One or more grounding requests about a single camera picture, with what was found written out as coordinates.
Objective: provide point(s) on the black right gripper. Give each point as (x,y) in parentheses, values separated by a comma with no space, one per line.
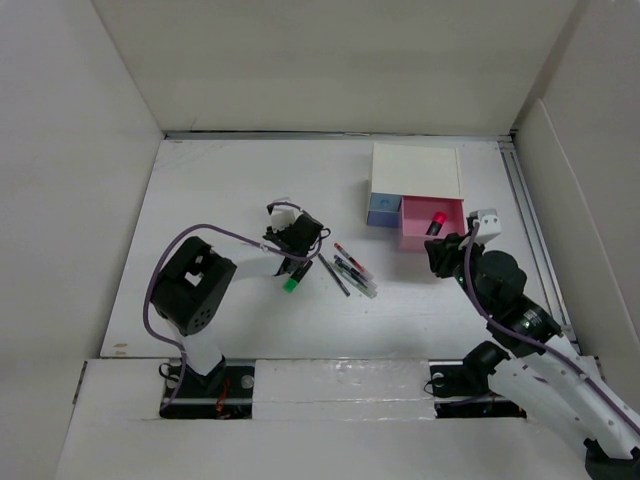
(442,251)

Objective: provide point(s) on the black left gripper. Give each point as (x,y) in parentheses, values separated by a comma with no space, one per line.
(276,234)

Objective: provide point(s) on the pink cap highlighter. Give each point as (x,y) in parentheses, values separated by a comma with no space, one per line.
(437,223)

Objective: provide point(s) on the pink drawer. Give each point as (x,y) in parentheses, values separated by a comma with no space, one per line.
(416,214)

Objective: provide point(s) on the green cap highlighter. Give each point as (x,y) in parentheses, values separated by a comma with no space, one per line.
(296,277)

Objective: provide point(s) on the light blue small drawer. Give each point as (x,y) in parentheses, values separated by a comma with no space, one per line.
(384,202)

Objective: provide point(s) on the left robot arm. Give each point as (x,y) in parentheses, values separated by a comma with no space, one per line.
(190,286)

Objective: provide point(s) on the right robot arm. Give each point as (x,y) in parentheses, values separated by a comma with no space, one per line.
(529,361)

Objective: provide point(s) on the red gel pen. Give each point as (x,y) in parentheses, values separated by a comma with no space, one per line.
(354,263)

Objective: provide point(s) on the black gel pen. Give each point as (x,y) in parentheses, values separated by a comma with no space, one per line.
(334,275)

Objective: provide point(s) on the white mini drawer cabinet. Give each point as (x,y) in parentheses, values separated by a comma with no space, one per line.
(415,171)

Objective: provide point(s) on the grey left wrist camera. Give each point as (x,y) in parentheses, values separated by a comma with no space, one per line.
(282,213)

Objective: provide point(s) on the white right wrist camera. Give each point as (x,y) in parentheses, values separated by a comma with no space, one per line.
(486,225)

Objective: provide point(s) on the aluminium rail right side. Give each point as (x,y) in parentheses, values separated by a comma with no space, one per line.
(544,269)

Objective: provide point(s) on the aluminium rail back edge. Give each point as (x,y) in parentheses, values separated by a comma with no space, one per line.
(203,135)

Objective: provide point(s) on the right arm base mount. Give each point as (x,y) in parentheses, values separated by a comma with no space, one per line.
(461,391)

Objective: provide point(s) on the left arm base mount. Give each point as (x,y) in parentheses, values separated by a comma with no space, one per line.
(188,396)

